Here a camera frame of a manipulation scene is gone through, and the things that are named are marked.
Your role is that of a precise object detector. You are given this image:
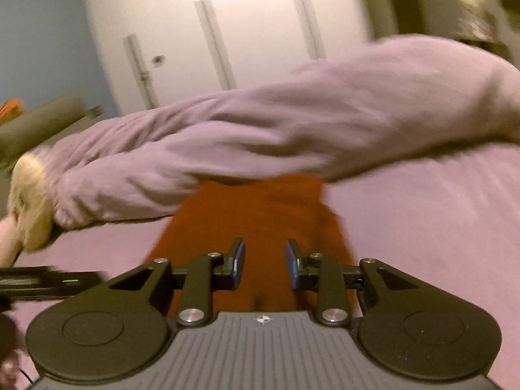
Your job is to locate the rust brown knit cardigan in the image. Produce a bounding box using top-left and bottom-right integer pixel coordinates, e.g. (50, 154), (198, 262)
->
(147, 175), (353, 313)

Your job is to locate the cream cat plush toy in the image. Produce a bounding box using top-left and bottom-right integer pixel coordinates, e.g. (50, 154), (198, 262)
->
(1, 153), (53, 268)

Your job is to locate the lilac bed sheet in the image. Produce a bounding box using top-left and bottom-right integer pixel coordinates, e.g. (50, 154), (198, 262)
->
(0, 141), (520, 390)

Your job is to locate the olive green headboard cushion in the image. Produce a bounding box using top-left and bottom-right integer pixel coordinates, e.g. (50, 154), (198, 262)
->
(1, 93), (104, 170)

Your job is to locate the orange plush toy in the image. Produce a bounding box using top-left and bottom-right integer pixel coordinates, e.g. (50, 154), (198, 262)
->
(0, 99), (25, 125)

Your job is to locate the lilac rumpled duvet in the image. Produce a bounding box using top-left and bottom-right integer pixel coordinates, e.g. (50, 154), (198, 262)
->
(34, 35), (519, 229)

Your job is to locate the nightstand with small items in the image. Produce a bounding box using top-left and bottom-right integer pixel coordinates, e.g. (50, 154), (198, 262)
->
(452, 0), (513, 62)

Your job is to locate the white wardrobe with handles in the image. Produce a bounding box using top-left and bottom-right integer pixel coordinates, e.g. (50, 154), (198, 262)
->
(84, 0), (373, 114)

